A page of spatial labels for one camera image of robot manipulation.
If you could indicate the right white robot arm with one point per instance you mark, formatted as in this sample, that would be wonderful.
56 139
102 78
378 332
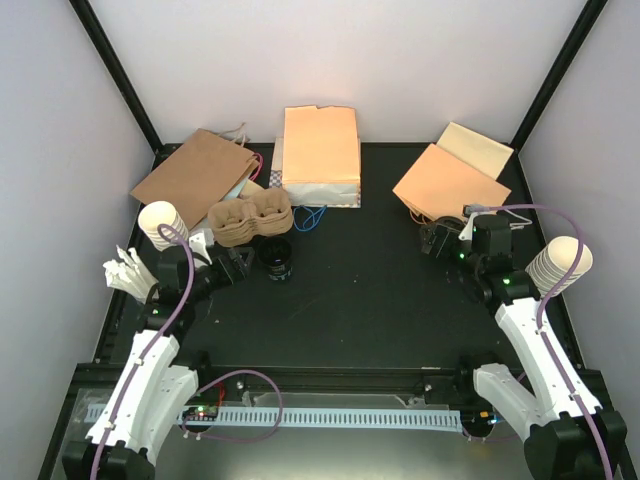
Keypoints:
566 431

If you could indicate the tan flat paper bag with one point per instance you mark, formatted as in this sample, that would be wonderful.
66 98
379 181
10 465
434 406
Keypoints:
480 152

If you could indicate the right black frame post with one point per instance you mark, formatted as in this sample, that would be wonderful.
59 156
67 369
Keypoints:
586 20

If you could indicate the right stack of paper cups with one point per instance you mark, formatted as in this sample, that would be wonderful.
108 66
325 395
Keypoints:
554 261

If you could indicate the bundle of wrapped straws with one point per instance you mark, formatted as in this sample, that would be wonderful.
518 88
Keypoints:
129 274

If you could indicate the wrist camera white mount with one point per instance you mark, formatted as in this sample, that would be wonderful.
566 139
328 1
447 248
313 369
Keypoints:
471 212
200 240

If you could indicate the left stack of paper cups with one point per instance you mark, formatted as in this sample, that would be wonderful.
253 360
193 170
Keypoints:
159 221

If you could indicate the left black frame post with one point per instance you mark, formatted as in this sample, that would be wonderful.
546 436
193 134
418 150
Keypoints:
96 33

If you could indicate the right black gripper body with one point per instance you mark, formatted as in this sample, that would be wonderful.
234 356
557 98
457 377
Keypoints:
444 251

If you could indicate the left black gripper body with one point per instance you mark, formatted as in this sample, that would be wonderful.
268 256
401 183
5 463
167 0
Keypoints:
225 277

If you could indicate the brown flat paper bag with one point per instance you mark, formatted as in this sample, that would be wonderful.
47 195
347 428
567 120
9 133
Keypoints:
197 175

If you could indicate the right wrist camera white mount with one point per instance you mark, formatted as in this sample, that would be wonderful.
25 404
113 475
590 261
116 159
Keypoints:
471 212

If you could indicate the orange kraft paper bag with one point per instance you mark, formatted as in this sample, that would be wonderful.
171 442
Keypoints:
321 160

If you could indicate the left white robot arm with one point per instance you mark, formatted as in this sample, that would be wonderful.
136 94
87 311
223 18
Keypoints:
158 377

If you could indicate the black frame post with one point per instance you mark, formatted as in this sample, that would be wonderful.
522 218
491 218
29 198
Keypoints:
96 33
586 20

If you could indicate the stack of paper cups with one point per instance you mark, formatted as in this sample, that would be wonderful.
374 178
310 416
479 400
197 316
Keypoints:
554 261
159 221

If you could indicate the blue slotted cable duct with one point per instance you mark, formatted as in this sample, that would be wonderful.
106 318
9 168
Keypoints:
436 420

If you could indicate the stack of pulp cup carriers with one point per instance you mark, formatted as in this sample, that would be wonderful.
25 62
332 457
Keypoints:
237 221

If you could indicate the checkered printed paper bag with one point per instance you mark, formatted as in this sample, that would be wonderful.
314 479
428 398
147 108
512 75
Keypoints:
277 160

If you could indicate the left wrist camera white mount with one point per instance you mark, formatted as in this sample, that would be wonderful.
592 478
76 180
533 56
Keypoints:
200 240

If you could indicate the orange flat bag right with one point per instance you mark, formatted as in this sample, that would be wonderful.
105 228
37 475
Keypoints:
439 184

